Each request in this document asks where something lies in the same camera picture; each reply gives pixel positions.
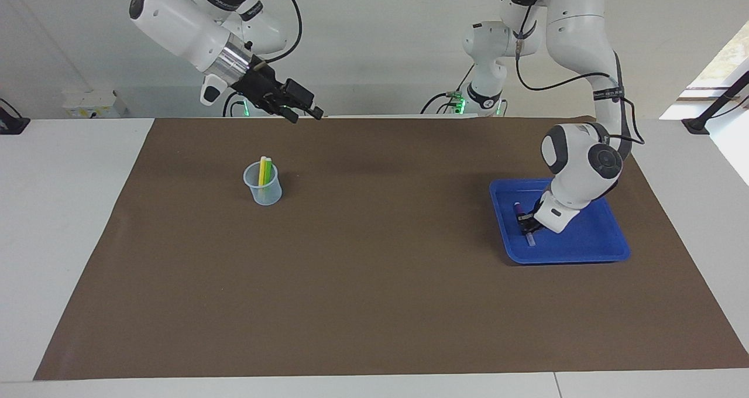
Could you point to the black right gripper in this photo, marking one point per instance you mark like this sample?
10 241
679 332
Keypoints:
257 88

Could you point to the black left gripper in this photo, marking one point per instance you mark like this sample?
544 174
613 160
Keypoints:
535 215

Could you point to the purple pen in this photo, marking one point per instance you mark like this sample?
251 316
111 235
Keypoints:
518 209

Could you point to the yellow pen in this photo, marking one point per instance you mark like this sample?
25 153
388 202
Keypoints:
262 170

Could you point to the green pen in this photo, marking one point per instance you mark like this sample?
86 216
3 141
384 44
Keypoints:
268 172

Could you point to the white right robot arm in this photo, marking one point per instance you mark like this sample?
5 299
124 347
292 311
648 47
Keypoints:
181 23

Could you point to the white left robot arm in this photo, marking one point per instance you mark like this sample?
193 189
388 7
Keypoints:
576 175

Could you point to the blue plastic tray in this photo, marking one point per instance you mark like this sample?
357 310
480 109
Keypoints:
597 246

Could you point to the clear plastic cup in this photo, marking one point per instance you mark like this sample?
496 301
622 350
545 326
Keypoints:
266 196

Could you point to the brown table mat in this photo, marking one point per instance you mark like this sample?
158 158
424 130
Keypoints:
374 304

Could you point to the black clamp stand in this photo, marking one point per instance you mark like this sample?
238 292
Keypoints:
696 126

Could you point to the white power socket box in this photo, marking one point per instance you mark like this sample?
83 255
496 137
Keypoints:
88 102

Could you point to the bright window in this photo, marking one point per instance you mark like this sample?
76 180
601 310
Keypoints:
734 58

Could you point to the black table clamp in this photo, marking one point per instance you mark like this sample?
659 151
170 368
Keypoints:
11 124

